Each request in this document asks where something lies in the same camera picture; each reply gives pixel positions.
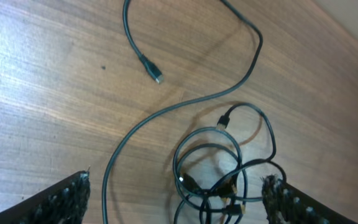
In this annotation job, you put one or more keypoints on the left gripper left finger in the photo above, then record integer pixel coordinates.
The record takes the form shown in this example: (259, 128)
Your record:
(65, 202)

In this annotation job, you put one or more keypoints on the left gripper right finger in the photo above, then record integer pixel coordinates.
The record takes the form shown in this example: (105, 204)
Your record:
(286, 204)

